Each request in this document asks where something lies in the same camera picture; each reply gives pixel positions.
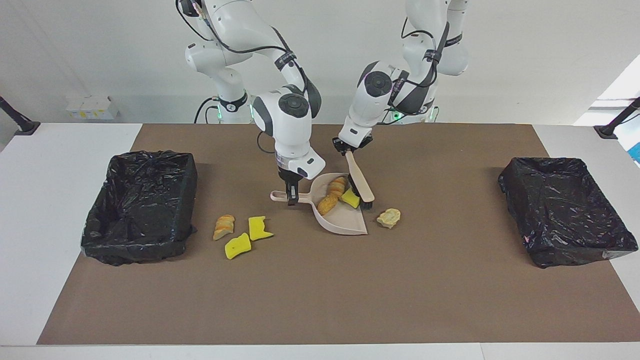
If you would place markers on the brown table mat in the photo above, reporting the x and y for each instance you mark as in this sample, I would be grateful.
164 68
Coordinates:
450 300

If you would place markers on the beige plastic dustpan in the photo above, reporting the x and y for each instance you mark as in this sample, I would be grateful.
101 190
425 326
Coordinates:
345 222

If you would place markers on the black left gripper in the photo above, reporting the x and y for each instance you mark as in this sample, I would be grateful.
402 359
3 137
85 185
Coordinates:
356 149

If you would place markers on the brown oval bread roll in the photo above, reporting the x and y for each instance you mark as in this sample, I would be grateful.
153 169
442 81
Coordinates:
327 204

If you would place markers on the striped bread slice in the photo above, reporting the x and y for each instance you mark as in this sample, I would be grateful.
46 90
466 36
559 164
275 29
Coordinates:
223 227

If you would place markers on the pale ridged bread piece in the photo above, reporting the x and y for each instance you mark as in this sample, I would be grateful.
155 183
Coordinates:
389 218

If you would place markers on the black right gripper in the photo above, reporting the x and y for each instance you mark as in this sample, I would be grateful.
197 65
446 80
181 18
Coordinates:
291 177

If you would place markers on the beige brush with black bristles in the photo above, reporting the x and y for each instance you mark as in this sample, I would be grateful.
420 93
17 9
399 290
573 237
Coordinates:
361 182

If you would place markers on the white box with yellow labels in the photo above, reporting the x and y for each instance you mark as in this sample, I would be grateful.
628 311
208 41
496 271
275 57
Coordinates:
92 107

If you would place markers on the orange striped croissant piece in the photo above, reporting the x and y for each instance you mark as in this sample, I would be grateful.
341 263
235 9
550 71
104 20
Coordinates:
337 186

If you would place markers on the notched yellow sponge piece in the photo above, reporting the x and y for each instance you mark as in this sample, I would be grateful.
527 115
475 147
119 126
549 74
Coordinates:
257 229

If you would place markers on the yellow sponge piece green backing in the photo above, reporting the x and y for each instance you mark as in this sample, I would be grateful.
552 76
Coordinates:
350 198

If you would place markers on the yellow sponge piece with dot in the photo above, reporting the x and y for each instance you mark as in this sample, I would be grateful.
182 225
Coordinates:
237 246

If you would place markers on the black camera stand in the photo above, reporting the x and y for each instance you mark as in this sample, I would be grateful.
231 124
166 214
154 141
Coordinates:
612 127
20 122

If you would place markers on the blue object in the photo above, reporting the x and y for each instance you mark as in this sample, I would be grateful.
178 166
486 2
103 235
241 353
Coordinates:
637 152

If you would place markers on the bin lined with black bag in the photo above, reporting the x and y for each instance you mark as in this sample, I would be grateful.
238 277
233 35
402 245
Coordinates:
565 210
140 210

